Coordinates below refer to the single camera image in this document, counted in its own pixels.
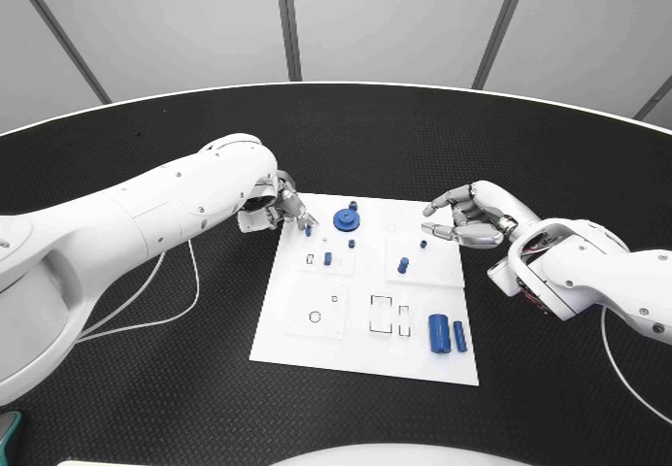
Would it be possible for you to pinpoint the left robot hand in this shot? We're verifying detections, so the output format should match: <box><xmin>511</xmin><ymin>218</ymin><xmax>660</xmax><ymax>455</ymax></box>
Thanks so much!
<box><xmin>245</xmin><ymin>170</ymin><xmax>318</xmax><ymax>234</ymax></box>

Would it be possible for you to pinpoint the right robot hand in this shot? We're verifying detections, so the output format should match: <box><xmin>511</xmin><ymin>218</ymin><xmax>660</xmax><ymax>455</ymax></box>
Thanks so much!
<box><xmin>419</xmin><ymin>180</ymin><xmax>542</xmax><ymax>250</ymax></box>

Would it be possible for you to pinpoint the white task board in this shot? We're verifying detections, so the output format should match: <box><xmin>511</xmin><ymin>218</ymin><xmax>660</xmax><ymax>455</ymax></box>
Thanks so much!
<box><xmin>248</xmin><ymin>191</ymin><xmax>481</xmax><ymax>387</ymax></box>

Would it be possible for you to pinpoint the blue gear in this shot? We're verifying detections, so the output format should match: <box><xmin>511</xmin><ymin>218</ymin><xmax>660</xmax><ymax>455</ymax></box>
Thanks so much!
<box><xmin>331</xmin><ymin>208</ymin><xmax>361</xmax><ymax>232</ymax></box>

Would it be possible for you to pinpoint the large blue cylinder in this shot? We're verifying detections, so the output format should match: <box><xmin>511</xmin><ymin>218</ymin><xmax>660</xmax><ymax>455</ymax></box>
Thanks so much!
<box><xmin>426</xmin><ymin>313</ymin><xmax>454</xmax><ymax>355</ymax></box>

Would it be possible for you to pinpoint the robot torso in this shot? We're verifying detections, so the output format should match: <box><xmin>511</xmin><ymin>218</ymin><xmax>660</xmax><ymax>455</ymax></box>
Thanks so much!
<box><xmin>265</xmin><ymin>442</ymin><xmax>526</xmax><ymax>466</ymax></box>

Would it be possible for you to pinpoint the teal edged grey device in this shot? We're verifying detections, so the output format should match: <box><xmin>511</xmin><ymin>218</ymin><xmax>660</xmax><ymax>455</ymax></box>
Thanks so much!
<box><xmin>0</xmin><ymin>410</ymin><xmax>24</xmax><ymax>466</ymax></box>

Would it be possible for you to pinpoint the white cable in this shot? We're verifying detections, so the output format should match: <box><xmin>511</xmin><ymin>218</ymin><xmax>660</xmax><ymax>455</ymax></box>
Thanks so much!
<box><xmin>75</xmin><ymin>238</ymin><xmax>203</xmax><ymax>346</ymax></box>
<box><xmin>599</xmin><ymin>305</ymin><xmax>672</xmax><ymax>427</ymax></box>
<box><xmin>76</xmin><ymin>252</ymin><xmax>168</xmax><ymax>340</ymax></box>

